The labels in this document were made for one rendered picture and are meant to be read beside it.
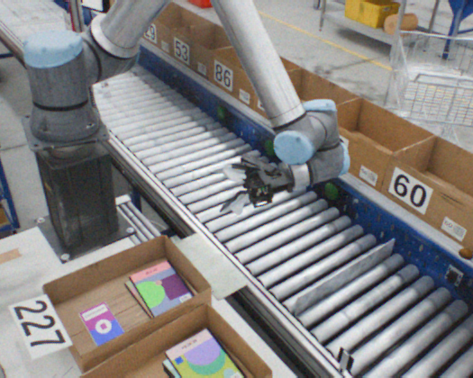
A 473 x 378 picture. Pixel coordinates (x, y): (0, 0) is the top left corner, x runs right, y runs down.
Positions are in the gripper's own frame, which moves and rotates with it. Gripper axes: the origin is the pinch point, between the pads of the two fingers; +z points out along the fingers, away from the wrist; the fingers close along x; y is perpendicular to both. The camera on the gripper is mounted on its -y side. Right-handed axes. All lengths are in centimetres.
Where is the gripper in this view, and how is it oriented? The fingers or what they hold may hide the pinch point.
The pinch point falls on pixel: (213, 191)
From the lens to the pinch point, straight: 123.9
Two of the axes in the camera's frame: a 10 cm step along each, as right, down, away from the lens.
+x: 0.7, 7.4, 6.7
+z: -9.4, 2.8, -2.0
